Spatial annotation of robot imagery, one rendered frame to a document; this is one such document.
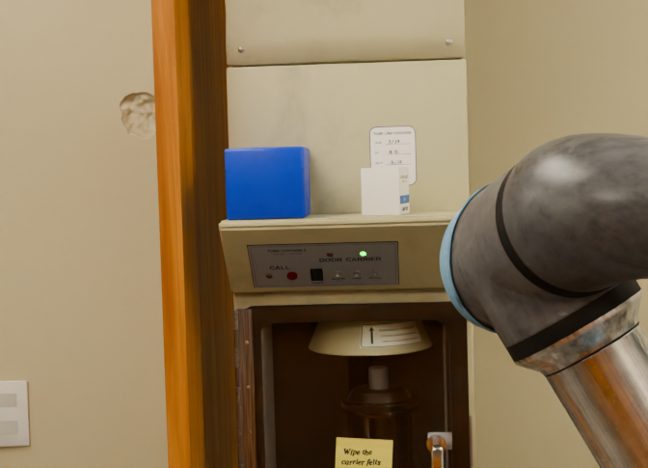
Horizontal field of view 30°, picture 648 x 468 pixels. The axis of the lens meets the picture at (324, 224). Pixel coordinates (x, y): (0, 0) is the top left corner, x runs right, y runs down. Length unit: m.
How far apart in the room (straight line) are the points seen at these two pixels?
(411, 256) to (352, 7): 0.34
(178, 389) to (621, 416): 0.76
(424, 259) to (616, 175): 0.73
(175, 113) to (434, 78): 0.35
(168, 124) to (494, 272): 0.72
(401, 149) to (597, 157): 0.78
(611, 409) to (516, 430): 1.16
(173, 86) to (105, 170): 0.57
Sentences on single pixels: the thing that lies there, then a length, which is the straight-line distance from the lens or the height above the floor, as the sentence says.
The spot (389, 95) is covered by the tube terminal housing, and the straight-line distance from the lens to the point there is 1.62.
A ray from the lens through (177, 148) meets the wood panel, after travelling 1.55.
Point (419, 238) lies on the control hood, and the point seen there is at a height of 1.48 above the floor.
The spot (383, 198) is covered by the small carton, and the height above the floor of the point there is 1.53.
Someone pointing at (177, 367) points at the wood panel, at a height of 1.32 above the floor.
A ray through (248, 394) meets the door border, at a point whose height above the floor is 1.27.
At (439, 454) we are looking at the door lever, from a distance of 1.60.
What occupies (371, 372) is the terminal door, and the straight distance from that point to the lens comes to 1.63.
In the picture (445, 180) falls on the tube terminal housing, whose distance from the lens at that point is 1.62.
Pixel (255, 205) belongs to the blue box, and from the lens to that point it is 1.52.
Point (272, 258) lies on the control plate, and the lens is 1.55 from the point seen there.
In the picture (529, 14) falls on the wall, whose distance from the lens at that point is 2.07.
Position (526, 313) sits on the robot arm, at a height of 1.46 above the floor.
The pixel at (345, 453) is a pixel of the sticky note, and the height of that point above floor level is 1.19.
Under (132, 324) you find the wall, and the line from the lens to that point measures 2.12.
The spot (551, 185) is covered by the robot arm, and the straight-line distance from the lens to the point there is 0.86.
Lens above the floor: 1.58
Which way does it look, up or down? 3 degrees down
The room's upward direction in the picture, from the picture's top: 2 degrees counter-clockwise
